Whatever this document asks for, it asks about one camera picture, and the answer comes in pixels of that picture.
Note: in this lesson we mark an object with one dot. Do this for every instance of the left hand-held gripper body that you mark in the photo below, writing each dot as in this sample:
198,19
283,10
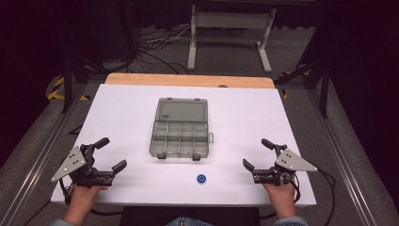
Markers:
70,163

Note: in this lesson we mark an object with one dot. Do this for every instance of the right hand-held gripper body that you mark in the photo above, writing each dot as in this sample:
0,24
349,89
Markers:
291,162

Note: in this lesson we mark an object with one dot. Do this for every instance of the person's right hand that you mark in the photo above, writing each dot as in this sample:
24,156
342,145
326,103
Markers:
284,197

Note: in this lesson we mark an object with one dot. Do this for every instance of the person's left hand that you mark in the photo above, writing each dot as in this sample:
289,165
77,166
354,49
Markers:
82,199

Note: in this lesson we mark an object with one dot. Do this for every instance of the white table board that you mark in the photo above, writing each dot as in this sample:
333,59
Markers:
125,125

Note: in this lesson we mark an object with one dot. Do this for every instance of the small blue round wheel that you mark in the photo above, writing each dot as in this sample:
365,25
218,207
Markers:
201,179

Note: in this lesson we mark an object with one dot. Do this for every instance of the yellow black floor tape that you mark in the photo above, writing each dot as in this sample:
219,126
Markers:
56,92
284,94

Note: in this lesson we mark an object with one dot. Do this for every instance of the dark cloth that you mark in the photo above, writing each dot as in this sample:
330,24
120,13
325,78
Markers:
144,216

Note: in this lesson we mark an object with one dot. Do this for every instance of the grey plastic compartment box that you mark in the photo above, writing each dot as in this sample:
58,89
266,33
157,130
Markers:
180,132

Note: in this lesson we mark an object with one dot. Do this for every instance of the wooden table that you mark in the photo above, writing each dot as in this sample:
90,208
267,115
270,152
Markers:
188,80

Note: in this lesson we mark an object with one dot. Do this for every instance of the white metal stand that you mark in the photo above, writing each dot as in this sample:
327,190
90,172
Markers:
230,20

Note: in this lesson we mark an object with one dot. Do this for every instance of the aluminium floor rail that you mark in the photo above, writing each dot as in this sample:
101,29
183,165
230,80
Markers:
37,160
342,157

